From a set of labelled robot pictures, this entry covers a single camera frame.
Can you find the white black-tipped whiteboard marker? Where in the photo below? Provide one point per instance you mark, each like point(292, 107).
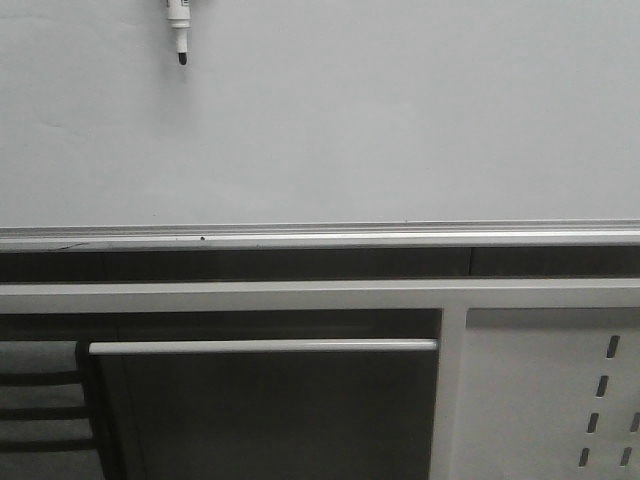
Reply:
point(178, 13)

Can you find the large white whiteboard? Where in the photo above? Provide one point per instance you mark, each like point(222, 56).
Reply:
point(319, 123)

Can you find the white perforated pegboard panel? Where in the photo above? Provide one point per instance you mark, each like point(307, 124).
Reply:
point(549, 394)

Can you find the grey black-striped shelf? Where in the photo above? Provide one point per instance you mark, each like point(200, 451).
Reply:
point(46, 431)

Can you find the dark cabinet panel with handle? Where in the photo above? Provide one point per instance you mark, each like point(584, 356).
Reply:
point(284, 409)

